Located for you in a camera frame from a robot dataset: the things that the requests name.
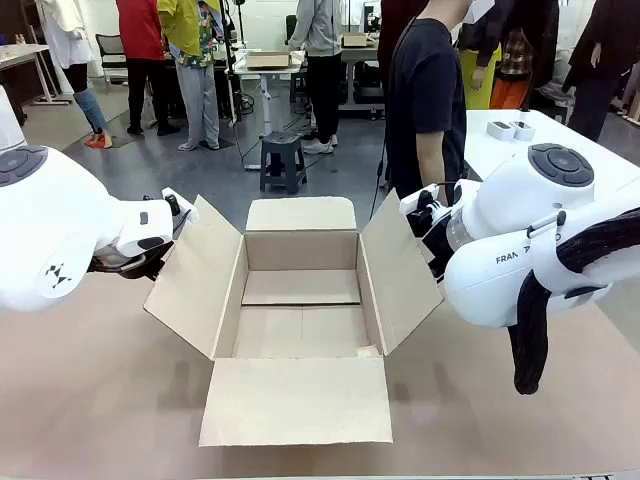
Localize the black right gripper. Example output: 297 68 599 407
408 207 454 284

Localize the large white table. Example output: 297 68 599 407
464 108 640 201

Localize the left arm black cable sleeve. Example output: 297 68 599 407
87 249 174 282

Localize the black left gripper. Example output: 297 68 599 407
144 209 192 280

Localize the bystander in white coat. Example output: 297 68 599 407
39 0 114 150

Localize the black mesh office chair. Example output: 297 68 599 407
94 33 132 84

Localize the grey office desk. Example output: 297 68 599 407
339 42 387 121

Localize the brown cardboard shipping box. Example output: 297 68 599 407
143 194 445 448

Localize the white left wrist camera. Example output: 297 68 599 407
160 187 200 226

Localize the bystander with yellow skirt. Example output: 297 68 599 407
457 0 560 112

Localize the person in black T-shirt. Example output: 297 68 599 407
384 0 474 201

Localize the bystander in black clothes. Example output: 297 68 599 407
562 0 640 144

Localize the white side table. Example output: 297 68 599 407
0 43 75 107

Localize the person's right forearm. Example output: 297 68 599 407
416 130 451 194

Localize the small open cardboard box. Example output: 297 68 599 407
341 32 380 49

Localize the bystander in orange trousers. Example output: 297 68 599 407
489 27 532 111

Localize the bystander in red jacket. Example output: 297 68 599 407
115 0 181 137

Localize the dark grey plastic stool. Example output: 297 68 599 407
258 130 309 195

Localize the bystander in yellow jacket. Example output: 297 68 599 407
157 0 224 152

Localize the bystander in grey hoodie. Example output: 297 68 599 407
287 0 346 156

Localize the bystander in maroon clothes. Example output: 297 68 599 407
377 0 416 81

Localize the white height-adjustable desk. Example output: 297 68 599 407
227 48 310 171

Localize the flat cardboard tray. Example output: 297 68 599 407
243 50 293 70

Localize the black pole stand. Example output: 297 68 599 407
218 0 246 126

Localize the thin black hanging cable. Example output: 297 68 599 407
369 114 390 221

